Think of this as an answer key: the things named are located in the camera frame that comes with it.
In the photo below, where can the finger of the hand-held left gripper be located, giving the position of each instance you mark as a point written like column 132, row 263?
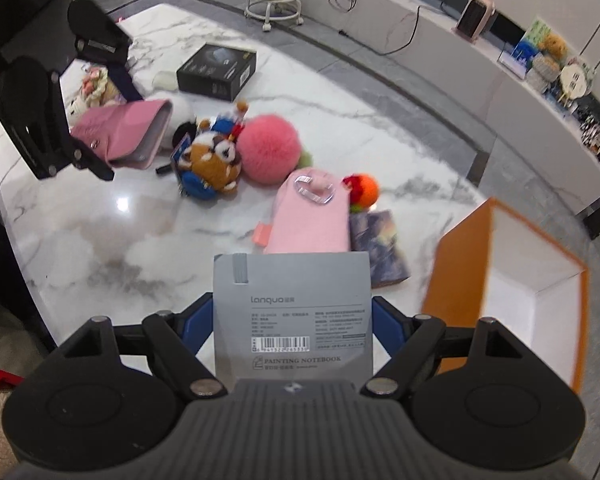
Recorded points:
column 127, row 82
column 95, row 166

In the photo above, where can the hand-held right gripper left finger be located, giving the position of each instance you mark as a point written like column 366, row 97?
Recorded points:
column 203, row 320

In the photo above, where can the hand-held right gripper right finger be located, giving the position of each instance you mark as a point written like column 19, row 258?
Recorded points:
column 386, row 322

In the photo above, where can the pink wallet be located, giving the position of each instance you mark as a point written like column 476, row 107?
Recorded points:
column 122, row 127

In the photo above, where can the orange box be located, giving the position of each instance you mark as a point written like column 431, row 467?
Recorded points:
column 460, row 280

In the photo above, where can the black box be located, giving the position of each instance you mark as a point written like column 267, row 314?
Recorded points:
column 215, row 70

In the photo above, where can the grey notebook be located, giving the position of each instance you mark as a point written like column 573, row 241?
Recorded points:
column 290, row 300

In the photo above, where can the raccoon plush toy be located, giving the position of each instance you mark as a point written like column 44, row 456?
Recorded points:
column 212, row 157

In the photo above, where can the white bunny plush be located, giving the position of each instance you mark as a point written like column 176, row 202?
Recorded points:
column 95, row 85

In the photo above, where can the white and black plush toy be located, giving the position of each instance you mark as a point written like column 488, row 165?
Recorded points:
column 181, row 110

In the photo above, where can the purple booklet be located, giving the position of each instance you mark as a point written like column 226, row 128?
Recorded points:
column 380, row 247

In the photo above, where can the blue and red plush doll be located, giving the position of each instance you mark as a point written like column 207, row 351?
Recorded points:
column 225, row 122

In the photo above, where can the pink pouch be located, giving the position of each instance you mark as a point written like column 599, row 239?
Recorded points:
column 307, row 222

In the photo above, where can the multicoloured pom-pom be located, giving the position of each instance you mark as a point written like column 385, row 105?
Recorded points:
column 362, row 191

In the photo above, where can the pink fluffy ball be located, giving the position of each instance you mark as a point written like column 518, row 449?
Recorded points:
column 270, row 145

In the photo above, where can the small green pom-pom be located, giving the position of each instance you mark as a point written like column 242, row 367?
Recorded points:
column 305, row 159

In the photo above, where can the pink heater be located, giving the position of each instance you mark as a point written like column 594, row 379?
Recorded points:
column 475, row 17

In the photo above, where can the brown teddy bear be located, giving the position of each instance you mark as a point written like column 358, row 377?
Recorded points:
column 553, row 46

